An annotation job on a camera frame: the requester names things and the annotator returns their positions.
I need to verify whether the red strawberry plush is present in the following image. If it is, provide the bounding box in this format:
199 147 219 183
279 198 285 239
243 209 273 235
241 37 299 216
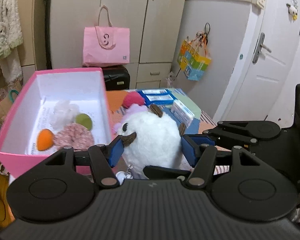
122 91 145 109

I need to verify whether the black suitcase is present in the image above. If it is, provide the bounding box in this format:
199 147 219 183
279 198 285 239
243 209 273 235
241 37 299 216
102 65 130 91

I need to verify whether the brown paper bag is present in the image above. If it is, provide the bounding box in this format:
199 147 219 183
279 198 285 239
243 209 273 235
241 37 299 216
0 88 19 125

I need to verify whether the beige wardrobe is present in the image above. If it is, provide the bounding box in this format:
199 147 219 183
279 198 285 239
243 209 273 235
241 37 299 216
18 0 185 89

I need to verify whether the cream knit cardigan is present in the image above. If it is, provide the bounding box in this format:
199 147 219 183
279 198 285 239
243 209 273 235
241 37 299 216
0 0 23 84

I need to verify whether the colourful paper gift bag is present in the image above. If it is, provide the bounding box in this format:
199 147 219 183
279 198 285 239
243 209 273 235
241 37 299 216
177 22 211 81

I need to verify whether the green makeup sponge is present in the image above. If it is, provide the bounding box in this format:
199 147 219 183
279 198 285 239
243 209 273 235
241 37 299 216
75 113 93 131

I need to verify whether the pink floral fabric scrunchie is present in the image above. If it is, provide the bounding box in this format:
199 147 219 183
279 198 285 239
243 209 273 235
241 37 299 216
53 123 95 151

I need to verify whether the pink tote bag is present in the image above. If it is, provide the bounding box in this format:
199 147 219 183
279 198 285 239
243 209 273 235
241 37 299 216
82 14 130 67

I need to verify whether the blue wet wipes pack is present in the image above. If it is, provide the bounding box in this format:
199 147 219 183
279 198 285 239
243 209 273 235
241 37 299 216
137 88 176 106

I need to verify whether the white door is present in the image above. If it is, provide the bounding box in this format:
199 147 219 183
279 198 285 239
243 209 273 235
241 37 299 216
213 0 300 122

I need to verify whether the orange makeup sponge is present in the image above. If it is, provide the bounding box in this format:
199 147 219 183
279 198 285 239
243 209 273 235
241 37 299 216
37 129 54 151

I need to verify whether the pink cardboard box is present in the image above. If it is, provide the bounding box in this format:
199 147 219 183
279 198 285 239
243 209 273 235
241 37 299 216
0 68 113 178

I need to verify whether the white tissue pack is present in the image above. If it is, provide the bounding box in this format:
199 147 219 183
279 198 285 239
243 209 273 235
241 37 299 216
171 99 194 128

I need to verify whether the silver door handle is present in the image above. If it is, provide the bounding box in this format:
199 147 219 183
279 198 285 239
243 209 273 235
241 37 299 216
252 33 272 64

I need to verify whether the white round plush toy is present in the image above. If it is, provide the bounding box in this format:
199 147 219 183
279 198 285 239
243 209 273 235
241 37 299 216
117 104 186 179

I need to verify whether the patchwork tablecloth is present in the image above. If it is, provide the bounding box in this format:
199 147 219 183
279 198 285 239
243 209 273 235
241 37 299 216
7 87 231 181

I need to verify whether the purple plush toy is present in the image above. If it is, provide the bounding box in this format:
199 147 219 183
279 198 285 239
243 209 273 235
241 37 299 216
110 103 148 134

